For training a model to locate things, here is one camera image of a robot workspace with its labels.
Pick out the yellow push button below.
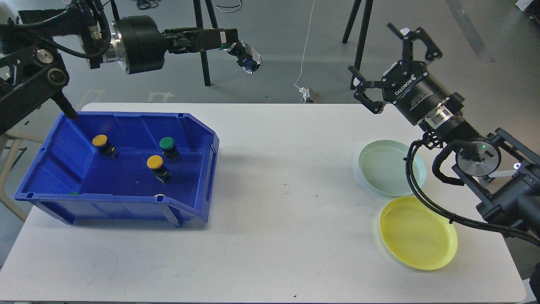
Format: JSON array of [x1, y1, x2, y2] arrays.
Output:
[[92, 134, 119, 159], [146, 155, 172, 183]]

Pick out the yellow plate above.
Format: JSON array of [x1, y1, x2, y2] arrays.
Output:
[[378, 196, 458, 271]]

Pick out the black tripod legs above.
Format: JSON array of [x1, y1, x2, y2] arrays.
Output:
[[193, 0, 218, 87], [342, 0, 374, 71]]

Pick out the right black tripod legs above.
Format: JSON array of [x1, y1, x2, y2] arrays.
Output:
[[342, 0, 374, 71]]

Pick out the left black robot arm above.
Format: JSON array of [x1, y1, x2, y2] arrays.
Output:
[[0, 0, 262, 133]]

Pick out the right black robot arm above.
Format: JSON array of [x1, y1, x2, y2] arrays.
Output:
[[349, 23, 540, 246]]

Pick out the blue plastic bin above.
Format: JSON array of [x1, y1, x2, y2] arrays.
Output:
[[13, 111, 219, 227]]

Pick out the green push button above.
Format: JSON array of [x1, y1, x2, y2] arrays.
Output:
[[219, 41, 263, 75], [159, 136, 182, 163]]

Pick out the green push button in bin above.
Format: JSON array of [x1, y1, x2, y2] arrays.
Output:
[[159, 136, 182, 163]]

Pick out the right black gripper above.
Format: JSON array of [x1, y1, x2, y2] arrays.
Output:
[[348, 22, 464, 126]]

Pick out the light green plate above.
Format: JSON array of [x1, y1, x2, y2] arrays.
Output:
[[354, 140, 413, 198]]

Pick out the white cable with plug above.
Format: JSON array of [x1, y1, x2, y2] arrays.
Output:
[[294, 0, 321, 104]]

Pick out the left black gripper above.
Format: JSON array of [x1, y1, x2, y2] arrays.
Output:
[[111, 15, 239, 75]]

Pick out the left black tripod legs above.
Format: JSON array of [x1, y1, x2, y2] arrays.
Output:
[[193, 0, 218, 87]]

